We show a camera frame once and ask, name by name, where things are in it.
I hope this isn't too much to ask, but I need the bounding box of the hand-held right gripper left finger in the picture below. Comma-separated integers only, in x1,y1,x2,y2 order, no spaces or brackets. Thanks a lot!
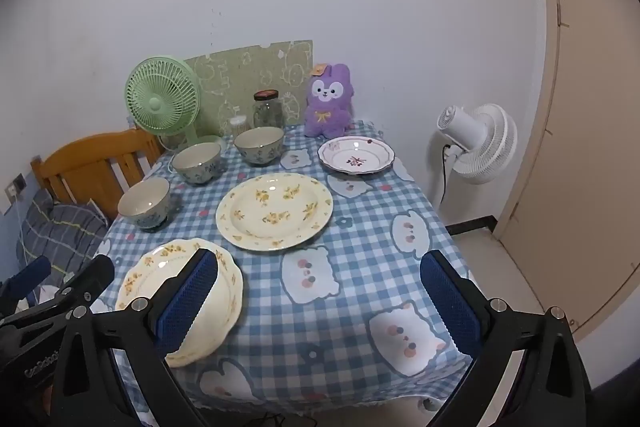
47,248,219,427

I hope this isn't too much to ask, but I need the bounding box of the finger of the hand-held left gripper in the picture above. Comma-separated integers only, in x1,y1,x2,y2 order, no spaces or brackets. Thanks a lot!
0,254,116,343
0,255,52,308

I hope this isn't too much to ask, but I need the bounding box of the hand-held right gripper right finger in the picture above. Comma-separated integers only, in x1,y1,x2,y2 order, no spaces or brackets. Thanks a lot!
420,249,593,427

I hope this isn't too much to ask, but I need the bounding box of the scalloped yellow floral plate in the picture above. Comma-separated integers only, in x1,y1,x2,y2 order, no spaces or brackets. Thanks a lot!
115,238,244,368

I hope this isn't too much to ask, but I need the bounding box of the cream bowl with blue flowers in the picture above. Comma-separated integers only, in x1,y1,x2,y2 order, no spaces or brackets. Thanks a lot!
172,142,224,186
234,127,285,166
117,177,172,233

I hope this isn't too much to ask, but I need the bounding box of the large round yellow floral plate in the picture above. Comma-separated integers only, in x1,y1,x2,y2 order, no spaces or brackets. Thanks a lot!
215,173,334,253

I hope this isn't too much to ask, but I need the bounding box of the white plate with red pattern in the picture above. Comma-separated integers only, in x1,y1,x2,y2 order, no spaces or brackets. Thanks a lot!
318,136,396,176

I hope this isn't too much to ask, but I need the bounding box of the grey plaid pillow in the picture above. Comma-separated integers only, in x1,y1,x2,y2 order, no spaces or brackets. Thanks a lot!
15,197,111,288

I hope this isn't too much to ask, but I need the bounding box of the wooden headboard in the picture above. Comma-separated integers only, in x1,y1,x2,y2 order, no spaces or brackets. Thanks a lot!
30,128,163,220

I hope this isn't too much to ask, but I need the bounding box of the blue checkered cartoon tablecloth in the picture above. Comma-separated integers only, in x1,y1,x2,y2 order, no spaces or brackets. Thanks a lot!
92,121,473,413

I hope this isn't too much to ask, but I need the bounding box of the white standing fan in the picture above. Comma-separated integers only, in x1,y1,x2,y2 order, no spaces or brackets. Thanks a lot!
430,103,518,208

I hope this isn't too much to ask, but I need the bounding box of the green desk fan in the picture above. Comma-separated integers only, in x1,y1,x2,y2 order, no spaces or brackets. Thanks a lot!
124,56,228,155

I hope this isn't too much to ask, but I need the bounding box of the glass jar with dark lid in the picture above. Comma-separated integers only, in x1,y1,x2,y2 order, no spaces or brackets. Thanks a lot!
252,90,285,130

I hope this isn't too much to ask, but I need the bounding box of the purple plush bunny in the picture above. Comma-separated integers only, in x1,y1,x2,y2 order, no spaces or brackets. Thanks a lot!
305,63,357,138

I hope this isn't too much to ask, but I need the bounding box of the green printed board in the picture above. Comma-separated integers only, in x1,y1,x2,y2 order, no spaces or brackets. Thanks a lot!
183,40,314,138

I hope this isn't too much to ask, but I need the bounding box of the wall socket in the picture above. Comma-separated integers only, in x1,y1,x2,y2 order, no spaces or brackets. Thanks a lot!
5,174,28,202

